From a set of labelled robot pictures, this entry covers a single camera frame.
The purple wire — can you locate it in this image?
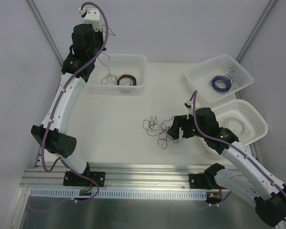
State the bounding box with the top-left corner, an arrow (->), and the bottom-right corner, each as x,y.
143,115 -> 179,150
209,73 -> 235,95

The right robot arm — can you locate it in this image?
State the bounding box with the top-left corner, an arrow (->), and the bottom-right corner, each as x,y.
167,108 -> 286,227

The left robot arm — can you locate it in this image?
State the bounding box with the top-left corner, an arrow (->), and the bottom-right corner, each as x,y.
31,23 -> 104,186

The white rectangular basket left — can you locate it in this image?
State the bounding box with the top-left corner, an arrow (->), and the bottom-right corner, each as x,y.
85,53 -> 147,95

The white rectangular basket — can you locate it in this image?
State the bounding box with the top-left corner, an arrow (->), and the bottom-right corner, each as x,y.
184,54 -> 254,103
85,53 -> 147,95

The white round-hole basket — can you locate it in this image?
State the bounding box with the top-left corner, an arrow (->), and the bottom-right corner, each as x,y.
212,99 -> 268,146

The white rectangular basket right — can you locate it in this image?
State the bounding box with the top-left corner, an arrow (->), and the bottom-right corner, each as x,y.
184,54 -> 254,103

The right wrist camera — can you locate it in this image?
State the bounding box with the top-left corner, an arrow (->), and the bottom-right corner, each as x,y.
184,100 -> 196,114

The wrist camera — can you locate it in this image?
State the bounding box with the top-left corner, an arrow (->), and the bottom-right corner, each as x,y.
79,8 -> 102,32
184,100 -> 196,114

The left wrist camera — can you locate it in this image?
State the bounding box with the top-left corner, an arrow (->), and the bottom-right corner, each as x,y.
79,8 -> 102,32

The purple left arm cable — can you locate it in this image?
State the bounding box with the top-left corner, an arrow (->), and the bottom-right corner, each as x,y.
40,1 -> 109,173

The loose brown wire in basket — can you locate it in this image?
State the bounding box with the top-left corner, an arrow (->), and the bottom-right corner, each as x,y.
100,73 -> 134,86

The left aluminium frame post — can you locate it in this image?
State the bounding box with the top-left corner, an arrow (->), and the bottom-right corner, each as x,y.
25,0 -> 63,67

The aluminium frame post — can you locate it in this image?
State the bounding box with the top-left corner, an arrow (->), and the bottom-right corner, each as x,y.
25,0 -> 63,67
236,0 -> 279,63

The white coiled wire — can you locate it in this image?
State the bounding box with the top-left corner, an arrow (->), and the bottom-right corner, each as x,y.
223,116 -> 246,134

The brown coiled wire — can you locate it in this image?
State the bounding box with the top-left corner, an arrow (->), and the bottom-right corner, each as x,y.
116,74 -> 137,86

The purple coiled wire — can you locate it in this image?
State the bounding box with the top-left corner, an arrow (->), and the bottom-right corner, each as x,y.
209,73 -> 235,95

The white slotted cable duct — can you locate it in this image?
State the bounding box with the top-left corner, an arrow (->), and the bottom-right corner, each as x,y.
30,187 -> 207,201

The aluminium mounting rail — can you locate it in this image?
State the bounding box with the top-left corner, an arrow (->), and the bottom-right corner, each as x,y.
20,163 -> 209,190

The right aluminium frame post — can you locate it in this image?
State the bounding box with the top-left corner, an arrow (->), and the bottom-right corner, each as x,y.
236,0 -> 279,63

